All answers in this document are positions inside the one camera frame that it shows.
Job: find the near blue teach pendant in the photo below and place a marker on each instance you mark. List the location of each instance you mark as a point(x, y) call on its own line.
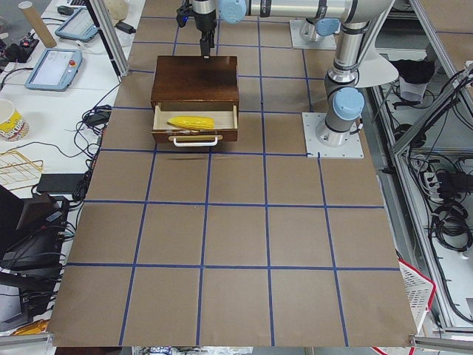
point(55, 70)

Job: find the blue teach pendant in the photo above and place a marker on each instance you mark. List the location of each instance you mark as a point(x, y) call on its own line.
point(79, 26)
point(55, 70)

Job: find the far blue teach pendant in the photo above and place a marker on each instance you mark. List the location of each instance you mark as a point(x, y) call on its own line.
point(79, 26)

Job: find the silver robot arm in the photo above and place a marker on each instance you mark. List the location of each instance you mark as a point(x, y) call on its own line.
point(313, 30)
point(345, 101)

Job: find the dark brown wooden cabinet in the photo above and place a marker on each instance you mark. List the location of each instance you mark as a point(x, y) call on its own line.
point(194, 79)

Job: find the black cloth on cup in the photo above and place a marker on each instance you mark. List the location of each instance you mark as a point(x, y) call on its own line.
point(414, 77)

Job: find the black power adapter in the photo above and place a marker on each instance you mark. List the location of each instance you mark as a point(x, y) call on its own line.
point(96, 118)

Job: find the yellow popcorn paper cup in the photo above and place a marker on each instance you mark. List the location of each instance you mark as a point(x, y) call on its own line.
point(13, 126)

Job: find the white red plastic basket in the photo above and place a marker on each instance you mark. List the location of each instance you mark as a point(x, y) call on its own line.
point(420, 291)

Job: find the wooden drawer with white handle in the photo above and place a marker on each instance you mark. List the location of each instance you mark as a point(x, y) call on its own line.
point(225, 115)

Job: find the yellow corn cob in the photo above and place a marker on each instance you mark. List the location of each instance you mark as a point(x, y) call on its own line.
point(192, 122)

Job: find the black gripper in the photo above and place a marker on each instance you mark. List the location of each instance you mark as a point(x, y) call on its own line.
point(204, 23)

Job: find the cardboard tube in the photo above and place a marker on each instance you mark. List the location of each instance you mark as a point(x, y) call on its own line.
point(40, 28)

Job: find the gold wire rack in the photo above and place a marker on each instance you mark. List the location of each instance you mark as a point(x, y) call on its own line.
point(18, 171)

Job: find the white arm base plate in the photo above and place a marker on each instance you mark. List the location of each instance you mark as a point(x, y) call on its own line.
point(320, 142)
point(298, 42)

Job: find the black computer equipment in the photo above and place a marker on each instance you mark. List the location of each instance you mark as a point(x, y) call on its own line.
point(32, 233)

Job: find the aluminium frame post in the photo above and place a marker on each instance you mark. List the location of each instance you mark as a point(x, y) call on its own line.
point(102, 21)

